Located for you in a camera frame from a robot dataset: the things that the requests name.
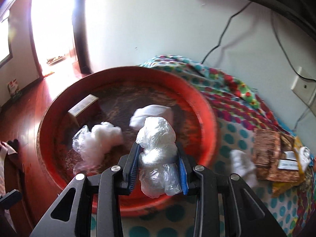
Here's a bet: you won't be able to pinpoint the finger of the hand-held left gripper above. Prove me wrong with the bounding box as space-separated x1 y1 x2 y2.
0 189 23 204

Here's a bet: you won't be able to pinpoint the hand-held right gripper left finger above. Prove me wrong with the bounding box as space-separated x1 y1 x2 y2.
30 142 142 237

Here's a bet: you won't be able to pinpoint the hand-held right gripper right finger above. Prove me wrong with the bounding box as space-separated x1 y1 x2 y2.
176 144 287 237

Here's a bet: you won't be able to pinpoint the clear plastic white bundle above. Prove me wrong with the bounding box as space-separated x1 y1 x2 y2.
136 116 182 198

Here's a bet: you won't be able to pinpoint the white cloth bundle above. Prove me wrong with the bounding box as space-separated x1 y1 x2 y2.
229 149 258 188
129 104 173 131

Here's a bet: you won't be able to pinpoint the red plastic basin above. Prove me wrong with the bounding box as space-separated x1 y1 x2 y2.
37 65 218 218

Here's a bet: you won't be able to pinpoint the brown patterned packet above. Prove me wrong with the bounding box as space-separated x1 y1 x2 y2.
253 128 300 182

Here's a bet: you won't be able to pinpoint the yellow packet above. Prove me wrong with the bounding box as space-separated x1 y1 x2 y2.
272 136 313 198

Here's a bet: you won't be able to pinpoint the crumpled white plastic bag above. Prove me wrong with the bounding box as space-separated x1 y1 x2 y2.
71 121 124 174

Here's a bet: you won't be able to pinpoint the polka dot blanket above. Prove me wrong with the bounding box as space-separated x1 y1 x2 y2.
90 54 316 237

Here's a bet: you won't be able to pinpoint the small cardboard box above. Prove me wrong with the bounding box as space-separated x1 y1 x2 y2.
68 94 100 127

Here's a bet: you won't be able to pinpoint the small white plastic bundle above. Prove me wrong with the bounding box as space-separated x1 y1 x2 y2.
298 146 312 169

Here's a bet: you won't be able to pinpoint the window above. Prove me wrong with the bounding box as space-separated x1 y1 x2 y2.
0 10 13 68

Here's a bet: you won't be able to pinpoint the dark wooden door frame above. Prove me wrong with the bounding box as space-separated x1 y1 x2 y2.
73 0 93 74

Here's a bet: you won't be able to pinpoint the white wall socket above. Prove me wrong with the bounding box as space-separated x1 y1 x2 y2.
291 67 316 105

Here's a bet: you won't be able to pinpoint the black cable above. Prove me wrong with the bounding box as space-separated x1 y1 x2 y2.
200 1 253 64

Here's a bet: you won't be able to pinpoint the grey cable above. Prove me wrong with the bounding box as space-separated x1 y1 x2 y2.
272 11 300 76

